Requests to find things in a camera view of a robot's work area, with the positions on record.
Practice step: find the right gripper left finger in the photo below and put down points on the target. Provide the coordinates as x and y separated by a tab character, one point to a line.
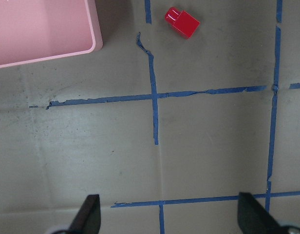
88	218

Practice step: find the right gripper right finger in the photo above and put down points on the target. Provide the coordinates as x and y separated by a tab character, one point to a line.
254	219

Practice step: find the pink plastic box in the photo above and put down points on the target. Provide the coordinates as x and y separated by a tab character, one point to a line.
38	30

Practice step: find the brown paper table mat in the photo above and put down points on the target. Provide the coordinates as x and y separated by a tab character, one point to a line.
166	130

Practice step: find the red toy block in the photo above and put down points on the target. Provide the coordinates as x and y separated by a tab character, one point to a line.
182	22

